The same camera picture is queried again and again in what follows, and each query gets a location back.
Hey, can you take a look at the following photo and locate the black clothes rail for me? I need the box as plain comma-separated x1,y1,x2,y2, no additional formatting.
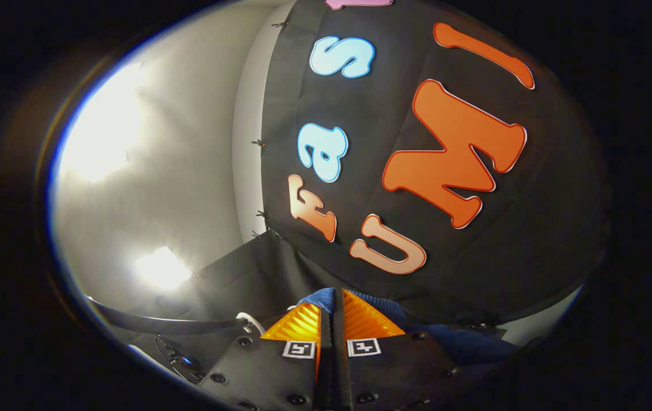
85,296,251,336

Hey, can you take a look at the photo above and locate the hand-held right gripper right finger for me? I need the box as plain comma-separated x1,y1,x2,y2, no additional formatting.
332,289,465,411

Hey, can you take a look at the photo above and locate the white plastic hanger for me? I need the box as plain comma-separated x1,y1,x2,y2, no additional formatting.
236,312,268,339

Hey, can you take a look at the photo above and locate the blue corduroy jacket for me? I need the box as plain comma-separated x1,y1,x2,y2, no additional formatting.
296,287,524,366

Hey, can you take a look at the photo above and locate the ceiling light panel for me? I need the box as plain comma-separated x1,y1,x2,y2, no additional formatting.
134,245,194,292

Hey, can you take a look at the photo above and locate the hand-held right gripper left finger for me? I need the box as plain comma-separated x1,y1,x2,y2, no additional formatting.
198,303,331,411

